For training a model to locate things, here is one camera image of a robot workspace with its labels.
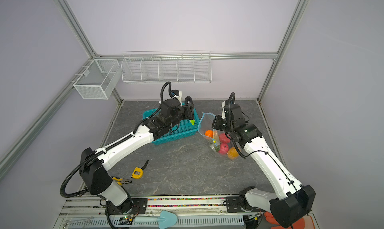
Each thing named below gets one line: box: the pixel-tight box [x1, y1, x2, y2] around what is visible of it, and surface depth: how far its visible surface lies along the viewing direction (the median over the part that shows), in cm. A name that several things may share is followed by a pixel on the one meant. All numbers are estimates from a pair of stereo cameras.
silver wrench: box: [63, 216, 95, 226], surface depth 72 cm
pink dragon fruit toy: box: [219, 143, 229, 155], surface depth 88 cm
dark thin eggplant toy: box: [184, 96, 193, 105], surface depth 77 cm
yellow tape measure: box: [130, 159, 149, 180], surface depth 84 cm
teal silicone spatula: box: [134, 210, 178, 229], surface depth 71 cm
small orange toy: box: [204, 129, 214, 138], surface depth 87 cm
